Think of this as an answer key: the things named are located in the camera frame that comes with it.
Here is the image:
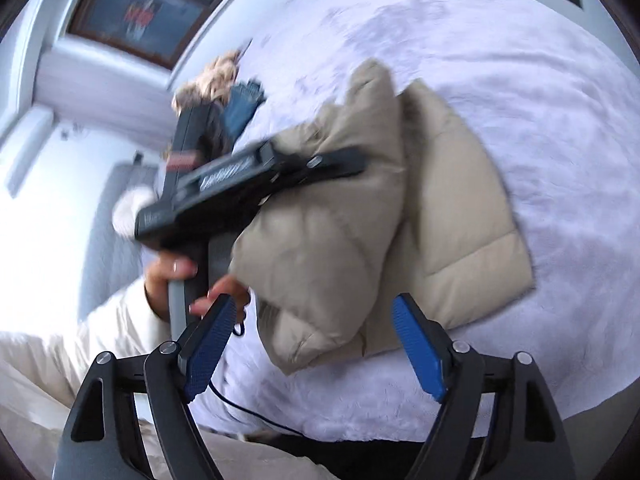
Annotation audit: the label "person's left forearm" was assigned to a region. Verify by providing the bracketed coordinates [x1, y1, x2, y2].
[80, 279, 173, 361]

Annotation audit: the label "black cable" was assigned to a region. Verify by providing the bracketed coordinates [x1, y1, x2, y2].
[206, 310, 307, 439]

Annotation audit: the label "lavender fleece blanket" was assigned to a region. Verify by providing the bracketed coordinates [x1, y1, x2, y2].
[165, 0, 640, 442]

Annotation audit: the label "person's white pants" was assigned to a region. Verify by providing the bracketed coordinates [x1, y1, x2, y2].
[0, 332, 328, 480]

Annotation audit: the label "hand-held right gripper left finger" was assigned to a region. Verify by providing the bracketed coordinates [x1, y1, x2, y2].
[52, 292, 237, 480]

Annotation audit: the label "folded blue denim jeans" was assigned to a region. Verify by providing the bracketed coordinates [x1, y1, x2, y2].
[220, 80, 266, 140]

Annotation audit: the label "grey quilted headboard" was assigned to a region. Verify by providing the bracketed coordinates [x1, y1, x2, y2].
[79, 160, 167, 322]

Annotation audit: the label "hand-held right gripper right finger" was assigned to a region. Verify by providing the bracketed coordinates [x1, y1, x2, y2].
[391, 292, 583, 480]

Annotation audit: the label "round cream pleated pillow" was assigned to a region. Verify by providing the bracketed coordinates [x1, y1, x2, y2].
[112, 185, 162, 239]

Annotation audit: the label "person's left hand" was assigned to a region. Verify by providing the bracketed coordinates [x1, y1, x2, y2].
[144, 256, 252, 322]

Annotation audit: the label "beige puffer jacket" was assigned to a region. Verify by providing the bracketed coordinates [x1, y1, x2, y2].
[227, 58, 537, 376]

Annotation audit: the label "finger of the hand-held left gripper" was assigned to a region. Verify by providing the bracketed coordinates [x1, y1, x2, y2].
[270, 146, 367, 188]

